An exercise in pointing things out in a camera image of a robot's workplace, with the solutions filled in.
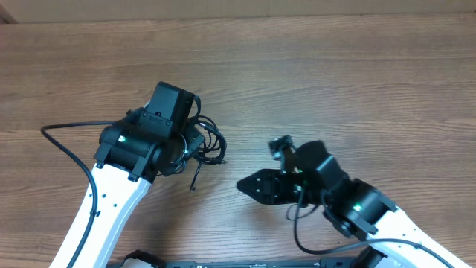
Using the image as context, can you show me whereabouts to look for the black usb cable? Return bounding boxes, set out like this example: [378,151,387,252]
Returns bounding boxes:
[188,115,228,193]

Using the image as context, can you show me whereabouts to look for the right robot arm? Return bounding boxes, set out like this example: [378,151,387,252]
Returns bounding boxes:
[237,135,467,267]

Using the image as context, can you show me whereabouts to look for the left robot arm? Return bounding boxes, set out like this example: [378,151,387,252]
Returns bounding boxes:
[51,82,205,267]

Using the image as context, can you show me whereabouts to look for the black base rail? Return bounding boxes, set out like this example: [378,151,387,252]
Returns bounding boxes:
[106,247,386,268]

